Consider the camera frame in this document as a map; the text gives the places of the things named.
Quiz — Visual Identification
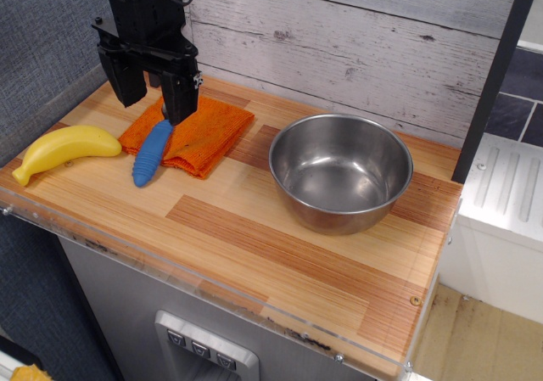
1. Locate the black vertical frame post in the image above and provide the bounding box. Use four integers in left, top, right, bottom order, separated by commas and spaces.
451, 0, 534, 184

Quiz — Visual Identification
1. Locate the stainless steel pot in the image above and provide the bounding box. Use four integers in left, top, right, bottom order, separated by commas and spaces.
268, 114, 414, 235

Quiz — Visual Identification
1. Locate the yellow object bottom corner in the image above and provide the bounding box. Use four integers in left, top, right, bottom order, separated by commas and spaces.
9, 365, 53, 381

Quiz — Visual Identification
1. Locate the grey toy fridge cabinet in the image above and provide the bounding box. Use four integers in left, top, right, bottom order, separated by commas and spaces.
60, 238, 403, 380

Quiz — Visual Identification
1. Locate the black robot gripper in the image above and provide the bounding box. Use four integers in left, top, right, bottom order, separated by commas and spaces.
92, 0, 201, 126

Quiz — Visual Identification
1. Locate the yellow plastic banana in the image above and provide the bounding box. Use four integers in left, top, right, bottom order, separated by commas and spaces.
12, 126, 122, 186

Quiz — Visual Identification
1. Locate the white toy sink unit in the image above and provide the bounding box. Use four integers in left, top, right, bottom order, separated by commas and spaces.
439, 134, 542, 322

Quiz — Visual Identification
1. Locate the blue handled metal spoon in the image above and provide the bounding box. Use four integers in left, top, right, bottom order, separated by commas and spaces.
132, 104, 173, 188

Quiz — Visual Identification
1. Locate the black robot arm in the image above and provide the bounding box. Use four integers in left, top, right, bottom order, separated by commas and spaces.
92, 0, 202, 126

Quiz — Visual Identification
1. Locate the clear acrylic edge guard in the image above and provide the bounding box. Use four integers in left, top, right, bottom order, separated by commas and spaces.
1, 175, 461, 380

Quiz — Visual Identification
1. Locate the orange folded cloth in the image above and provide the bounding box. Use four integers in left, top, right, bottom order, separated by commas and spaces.
120, 97, 255, 179

